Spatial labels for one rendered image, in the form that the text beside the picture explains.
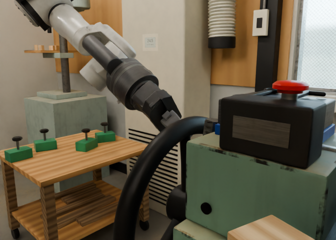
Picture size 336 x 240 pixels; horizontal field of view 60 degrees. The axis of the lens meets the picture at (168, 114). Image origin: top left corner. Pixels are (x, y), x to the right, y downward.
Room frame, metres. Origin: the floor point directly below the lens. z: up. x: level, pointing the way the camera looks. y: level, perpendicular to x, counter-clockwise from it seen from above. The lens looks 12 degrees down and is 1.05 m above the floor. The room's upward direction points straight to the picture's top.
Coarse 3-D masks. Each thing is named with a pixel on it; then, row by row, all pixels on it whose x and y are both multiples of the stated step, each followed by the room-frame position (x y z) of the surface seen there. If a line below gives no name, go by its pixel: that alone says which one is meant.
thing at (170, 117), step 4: (168, 112) 0.53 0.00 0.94; (172, 112) 0.54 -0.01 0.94; (164, 116) 0.53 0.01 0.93; (168, 116) 0.53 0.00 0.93; (172, 116) 0.53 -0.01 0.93; (176, 116) 0.53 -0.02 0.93; (160, 120) 0.53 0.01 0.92; (164, 120) 0.53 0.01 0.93; (168, 120) 0.53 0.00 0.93; (172, 120) 0.53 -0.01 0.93; (176, 120) 0.53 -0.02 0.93; (164, 124) 0.53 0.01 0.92; (168, 124) 0.52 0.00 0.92
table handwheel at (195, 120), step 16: (176, 128) 0.39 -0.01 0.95; (192, 128) 0.41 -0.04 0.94; (160, 144) 0.37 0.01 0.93; (144, 160) 0.35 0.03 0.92; (160, 160) 0.36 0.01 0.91; (128, 176) 0.34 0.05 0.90; (144, 176) 0.34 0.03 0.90; (128, 192) 0.33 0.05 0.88; (144, 192) 0.34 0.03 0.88; (176, 192) 0.42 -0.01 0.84; (128, 208) 0.32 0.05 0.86; (176, 208) 0.40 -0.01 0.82; (128, 224) 0.32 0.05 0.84; (176, 224) 0.40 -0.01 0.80
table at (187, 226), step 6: (180, 222) 0.28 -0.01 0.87; (186, 222) 0.28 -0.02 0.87; (192, 222) 0.28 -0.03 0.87; (174, 228) 0.27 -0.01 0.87; (180, 228) 0.27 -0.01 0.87; (186, 228) 0.27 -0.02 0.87; (192, 228) 0.27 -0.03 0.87; (198, 228) 0.27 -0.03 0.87; (204, 228) 0.27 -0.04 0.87; (174, 234) 0.27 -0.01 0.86; (180, 234) 0.27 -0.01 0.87; (186, 234) 0.26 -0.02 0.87; (192, 234) 0.26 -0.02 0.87; (198, 234) 0.26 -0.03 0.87; (204, 234) 0.26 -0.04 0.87; (210, 234) 0.26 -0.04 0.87; (216, 234) 0.26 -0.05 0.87; (330, 234) 0.22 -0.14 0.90
